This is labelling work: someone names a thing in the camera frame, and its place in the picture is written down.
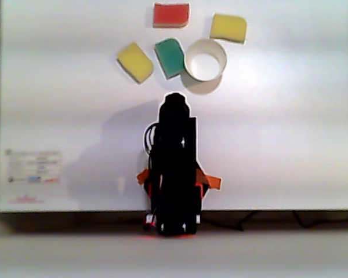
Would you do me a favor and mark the yellow sponge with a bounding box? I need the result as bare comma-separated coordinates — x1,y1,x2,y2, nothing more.
209,13,248,45
116,41,155,86

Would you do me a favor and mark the white paper cup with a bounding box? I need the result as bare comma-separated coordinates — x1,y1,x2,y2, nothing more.
180,38,228,96

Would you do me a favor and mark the green sponge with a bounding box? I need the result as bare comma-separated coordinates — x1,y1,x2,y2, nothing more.
154,38,186,81

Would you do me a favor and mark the orange table clamp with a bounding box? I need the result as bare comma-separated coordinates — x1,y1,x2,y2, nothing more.
195,169,222,200
136,169,150,186

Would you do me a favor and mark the red sponge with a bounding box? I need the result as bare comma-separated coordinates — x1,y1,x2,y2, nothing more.
152,2,191,29

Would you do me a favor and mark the printed label sticker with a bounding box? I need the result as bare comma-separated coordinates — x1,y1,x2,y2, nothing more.
5,148,62,185

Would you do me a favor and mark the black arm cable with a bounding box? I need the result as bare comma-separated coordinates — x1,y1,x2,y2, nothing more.
143,122,160,155

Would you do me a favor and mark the black power cable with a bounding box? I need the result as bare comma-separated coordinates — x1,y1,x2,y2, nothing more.
291,210,348,229
202,210,259,232

